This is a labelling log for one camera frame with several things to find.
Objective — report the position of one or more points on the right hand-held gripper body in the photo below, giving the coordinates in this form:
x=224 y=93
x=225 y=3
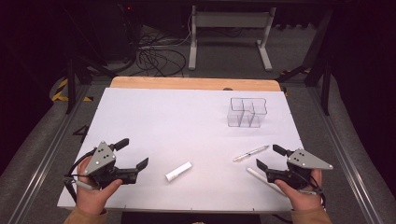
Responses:
x=299 y=161

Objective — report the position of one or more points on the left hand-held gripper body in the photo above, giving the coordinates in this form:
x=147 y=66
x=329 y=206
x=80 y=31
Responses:
x=99 y=158

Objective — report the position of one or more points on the clear pen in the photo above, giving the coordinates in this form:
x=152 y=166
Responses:
x=250 y=153

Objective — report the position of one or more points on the clear plastic pen holder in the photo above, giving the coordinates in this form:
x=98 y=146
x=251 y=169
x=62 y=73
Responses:
x=247 y=113

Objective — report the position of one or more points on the person's right hand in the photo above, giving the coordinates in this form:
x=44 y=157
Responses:
x=299 y=199

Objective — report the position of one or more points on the person's left hand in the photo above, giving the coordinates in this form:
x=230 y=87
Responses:
x=93 y=196

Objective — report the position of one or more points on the white pen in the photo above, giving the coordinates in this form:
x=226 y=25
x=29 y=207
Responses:
x=258 y=176

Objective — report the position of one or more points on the white cylinder stick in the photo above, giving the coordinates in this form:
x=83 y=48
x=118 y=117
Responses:
x=178 y=171

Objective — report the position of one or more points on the white board sheet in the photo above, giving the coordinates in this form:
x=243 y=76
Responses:
x=174 y=124

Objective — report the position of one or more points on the black metal stand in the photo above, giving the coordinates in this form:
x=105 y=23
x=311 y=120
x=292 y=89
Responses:
x=325 y=87
x=71 y=84

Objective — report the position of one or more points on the yellow black hazard tape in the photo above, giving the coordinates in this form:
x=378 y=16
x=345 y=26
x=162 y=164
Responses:
x=59 y=90

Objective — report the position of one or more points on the wooden table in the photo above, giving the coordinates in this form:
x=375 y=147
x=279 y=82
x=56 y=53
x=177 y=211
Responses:
x=193 y=83

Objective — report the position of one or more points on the white metal stand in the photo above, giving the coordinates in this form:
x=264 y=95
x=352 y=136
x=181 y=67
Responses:
x=230 y=20

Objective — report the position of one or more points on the aluminium rail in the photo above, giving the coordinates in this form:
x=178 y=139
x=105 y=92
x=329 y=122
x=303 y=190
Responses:
x=46 y=158
x=345 y=155

